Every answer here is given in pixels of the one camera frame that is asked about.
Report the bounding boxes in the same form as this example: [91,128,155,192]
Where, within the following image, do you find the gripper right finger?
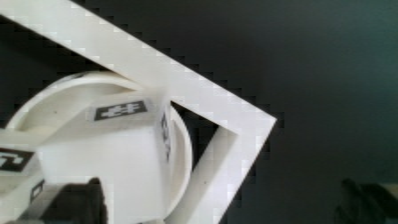
[334,179,398,224]

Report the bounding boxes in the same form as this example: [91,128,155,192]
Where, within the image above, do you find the white U-shaped obstacle fence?
[0,0,276,224]

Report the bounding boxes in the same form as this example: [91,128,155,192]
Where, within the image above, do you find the white round stool seat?
[2,72,192,224]

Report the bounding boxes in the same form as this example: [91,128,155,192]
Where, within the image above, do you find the white stool leg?
[0,129,50,218]
[39,89,173,224]

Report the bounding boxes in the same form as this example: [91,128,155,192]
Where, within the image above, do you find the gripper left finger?
[15,176,111,224]

